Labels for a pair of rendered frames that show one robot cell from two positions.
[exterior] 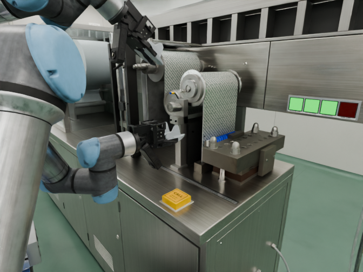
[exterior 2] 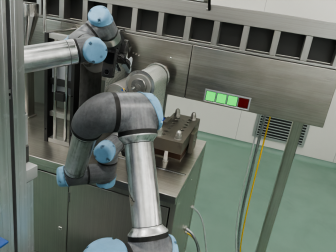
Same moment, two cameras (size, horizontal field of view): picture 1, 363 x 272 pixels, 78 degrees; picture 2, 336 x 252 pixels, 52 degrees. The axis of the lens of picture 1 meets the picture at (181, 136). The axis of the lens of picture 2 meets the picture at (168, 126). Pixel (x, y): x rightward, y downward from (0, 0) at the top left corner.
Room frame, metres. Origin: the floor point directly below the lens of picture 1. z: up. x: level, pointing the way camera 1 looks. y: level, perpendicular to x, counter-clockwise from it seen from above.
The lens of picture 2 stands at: (-0.49, 0.66, 1.68)
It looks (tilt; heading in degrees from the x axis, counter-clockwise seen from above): 21 degrees down; 328
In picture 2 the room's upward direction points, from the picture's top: 8 degrees clockwise
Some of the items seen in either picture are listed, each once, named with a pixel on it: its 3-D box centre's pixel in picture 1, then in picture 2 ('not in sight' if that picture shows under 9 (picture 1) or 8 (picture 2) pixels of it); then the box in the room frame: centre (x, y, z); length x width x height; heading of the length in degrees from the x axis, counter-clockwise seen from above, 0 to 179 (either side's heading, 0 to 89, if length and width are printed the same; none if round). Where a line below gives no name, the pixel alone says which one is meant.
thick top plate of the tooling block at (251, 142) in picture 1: (246, 147); (177, 131); (0.92, -0.28, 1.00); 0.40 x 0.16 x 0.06; 134
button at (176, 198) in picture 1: (176, 198); not in sight; (0.66, 0.02, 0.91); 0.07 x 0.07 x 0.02; 44
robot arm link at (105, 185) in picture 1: (98, 182); (102, 172); (0.59, 0.24, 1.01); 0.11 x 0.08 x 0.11; 86
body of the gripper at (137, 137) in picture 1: (146, 136); not in sight; (0.70, 0.11, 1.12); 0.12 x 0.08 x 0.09; 134
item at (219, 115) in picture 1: (220, 119); (156, 108); (0.98, -0.17, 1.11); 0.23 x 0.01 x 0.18; 134
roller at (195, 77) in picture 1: (210, 86); (148, 81); (1.02, -0.13, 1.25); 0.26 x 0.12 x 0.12; 134
